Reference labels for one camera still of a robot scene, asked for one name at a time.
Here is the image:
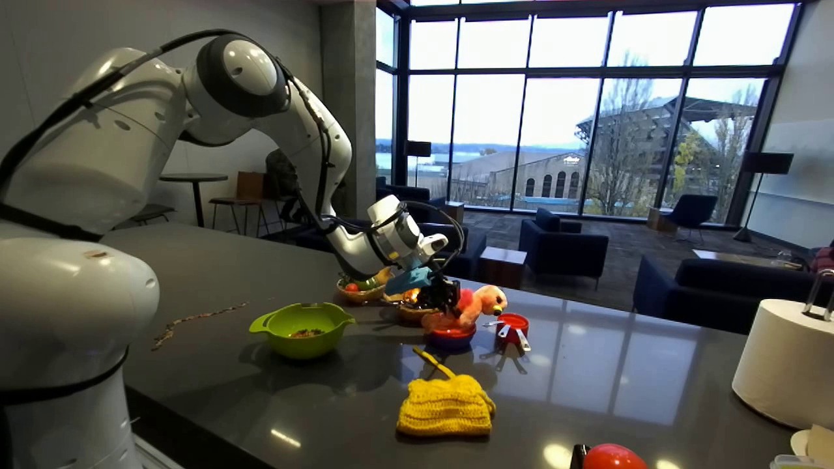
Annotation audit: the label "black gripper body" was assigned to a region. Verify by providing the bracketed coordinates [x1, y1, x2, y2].
[414, 271, 465, 315]

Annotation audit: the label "orange bowl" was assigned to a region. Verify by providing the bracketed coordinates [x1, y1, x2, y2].
[421, 310, 479, 351]

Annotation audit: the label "green bowl with spout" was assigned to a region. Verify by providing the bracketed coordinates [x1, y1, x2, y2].
[249, 299, 360, 362]

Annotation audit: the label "dark cube side table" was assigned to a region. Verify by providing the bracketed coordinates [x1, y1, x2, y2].
[477, 245, 532, 290]

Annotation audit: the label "small red measuring cup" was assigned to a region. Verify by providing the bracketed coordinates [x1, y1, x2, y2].
[489, 310, 534, 354]

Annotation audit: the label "wicker basket with vegetables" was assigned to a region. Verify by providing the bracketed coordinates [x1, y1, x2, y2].
[335, 264, 399, 308]

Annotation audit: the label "yellow knitted cloth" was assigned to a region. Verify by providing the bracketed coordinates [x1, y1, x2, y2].
[396, 342, 498, 437]

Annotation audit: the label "blue armchair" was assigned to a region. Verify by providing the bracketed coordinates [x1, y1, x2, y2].
[517, 207, 612, 282]

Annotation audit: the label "seated person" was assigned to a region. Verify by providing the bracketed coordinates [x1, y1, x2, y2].
[261, 148, 307, 225]

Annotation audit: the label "wooden stool chair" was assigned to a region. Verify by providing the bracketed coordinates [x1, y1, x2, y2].
[206, 170, 272, 237]

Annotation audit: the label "red round object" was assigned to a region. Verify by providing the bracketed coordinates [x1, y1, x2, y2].
[572, 441, 653, 469]

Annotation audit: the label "dark armchair by window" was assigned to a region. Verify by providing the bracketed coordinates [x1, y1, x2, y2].
[657, 194, 722, 234]

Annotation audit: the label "dark blue couch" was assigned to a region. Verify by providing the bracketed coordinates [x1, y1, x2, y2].
[631, 254, 826, 337]

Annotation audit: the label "round cafe table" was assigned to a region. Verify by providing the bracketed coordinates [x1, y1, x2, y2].
[156, 170, 233, 226]

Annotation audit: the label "wooden lounge chair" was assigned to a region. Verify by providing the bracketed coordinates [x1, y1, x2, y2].
[112, 200, 177, 230]

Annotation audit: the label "white paper roll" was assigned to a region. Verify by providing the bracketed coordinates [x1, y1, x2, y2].
[730, 298, 834, 433]

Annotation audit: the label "black music stand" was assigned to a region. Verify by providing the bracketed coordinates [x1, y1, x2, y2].
[730, 151, 797, 248]

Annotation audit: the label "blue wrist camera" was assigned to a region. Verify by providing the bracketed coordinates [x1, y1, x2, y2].
[383, 264, 436, 298]

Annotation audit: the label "thin bead chain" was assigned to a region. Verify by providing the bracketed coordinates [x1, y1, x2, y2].
[148, 299, 250, 351]

